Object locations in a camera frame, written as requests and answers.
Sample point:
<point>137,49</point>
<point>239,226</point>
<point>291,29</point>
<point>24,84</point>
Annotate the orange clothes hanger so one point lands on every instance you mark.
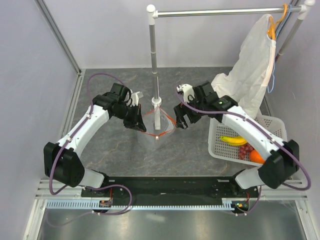
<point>271,32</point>

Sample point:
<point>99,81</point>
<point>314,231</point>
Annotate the metal clothes rack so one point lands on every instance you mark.
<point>153,14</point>

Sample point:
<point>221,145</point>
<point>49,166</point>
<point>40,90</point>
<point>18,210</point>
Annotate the white cloth garment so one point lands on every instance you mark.
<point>247,82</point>

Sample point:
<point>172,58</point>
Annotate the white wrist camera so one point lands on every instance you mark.
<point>187,91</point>
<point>133,98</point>

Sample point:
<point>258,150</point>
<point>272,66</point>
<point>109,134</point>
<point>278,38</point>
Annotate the white slotted cable duct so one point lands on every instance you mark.
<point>95,204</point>

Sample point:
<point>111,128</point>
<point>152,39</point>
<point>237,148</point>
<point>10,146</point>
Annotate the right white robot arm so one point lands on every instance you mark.
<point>280,157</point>

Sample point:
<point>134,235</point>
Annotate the yellow banana bunch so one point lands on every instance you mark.
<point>234,141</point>

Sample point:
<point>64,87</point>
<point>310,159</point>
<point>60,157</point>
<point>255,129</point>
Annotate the clear orange-zipper zip bag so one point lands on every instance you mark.
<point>159,126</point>

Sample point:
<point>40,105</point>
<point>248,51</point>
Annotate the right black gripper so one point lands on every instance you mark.
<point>181,110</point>

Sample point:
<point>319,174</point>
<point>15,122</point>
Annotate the white plastic basket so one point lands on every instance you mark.
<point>222,150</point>

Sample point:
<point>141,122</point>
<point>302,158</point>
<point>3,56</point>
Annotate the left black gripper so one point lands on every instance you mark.
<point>139,125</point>

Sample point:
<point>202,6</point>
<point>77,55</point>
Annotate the orange fruit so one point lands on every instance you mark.
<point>255,157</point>

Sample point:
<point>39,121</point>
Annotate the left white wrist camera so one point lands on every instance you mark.
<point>133,98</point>

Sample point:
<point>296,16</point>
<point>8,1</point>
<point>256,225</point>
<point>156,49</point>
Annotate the blue clothes hanger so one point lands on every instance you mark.
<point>277,29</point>

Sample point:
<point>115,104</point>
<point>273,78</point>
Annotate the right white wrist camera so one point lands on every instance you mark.
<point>187,91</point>

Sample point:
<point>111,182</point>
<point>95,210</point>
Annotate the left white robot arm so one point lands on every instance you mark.
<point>62,159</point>

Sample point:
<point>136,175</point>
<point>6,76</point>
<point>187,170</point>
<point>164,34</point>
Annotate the red grape bunch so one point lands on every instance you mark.
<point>244,150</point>

